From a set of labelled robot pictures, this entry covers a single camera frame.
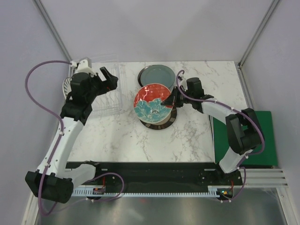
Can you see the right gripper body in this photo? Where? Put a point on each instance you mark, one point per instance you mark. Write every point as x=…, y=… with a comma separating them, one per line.
x=180, y=98

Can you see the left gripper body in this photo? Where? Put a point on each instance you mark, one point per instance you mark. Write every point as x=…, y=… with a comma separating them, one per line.
x=104, y=86

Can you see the black striped rim plate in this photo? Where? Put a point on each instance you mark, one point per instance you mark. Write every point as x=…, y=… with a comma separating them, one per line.
x=163, y=124

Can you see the red plate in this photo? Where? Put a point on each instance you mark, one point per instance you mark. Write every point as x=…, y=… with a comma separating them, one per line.
x=147, y=103

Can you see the teal green plate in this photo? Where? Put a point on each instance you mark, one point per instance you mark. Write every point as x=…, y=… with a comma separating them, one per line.
x=160, y=74

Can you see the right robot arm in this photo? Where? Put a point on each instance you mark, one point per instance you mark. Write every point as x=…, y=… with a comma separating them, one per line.
x=244, y=132

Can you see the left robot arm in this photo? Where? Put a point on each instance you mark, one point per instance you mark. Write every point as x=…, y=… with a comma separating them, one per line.
x=51, y=181

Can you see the white black radial plate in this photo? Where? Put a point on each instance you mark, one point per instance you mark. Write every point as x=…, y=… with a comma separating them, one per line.
x=66, y=87

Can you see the green binder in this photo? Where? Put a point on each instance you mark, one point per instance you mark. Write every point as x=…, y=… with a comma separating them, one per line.
x=266, y=159

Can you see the white wire dish rack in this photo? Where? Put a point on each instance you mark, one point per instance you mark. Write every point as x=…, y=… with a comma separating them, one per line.
x=107, y=104

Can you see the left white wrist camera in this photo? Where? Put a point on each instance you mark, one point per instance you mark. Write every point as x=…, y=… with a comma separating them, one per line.
x=83, y=66

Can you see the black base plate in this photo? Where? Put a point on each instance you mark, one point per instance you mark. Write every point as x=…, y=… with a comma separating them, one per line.
x=162, y=177

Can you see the white cable duct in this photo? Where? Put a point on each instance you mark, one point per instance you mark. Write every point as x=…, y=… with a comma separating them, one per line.
x=100, y=191

